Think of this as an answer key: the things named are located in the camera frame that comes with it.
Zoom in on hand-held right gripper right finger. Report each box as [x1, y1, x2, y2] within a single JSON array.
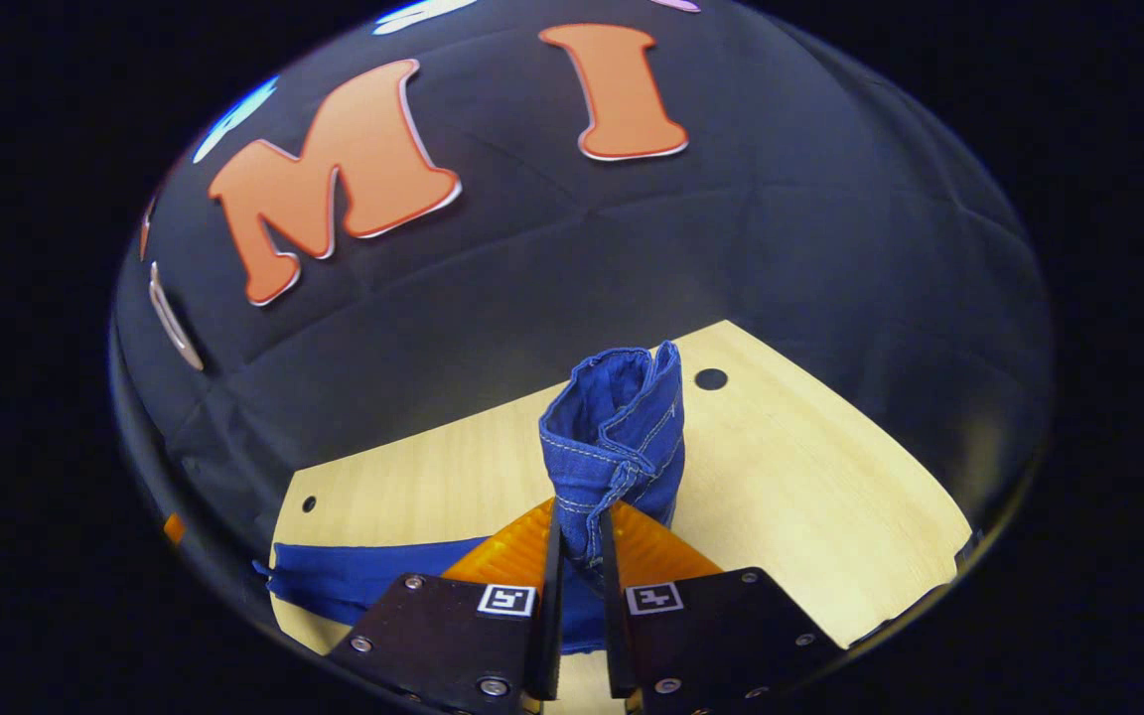
[[599, 500, 844, 715]]

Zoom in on black backdrop cloth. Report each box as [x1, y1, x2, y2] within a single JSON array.
[[110, 0, 1055, 637]]

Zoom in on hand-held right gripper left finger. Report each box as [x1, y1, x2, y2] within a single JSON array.
[[326, 499, 564, 715]]

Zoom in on blue denim jeans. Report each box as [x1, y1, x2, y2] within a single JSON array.
[[254, 341, 685, 656]]

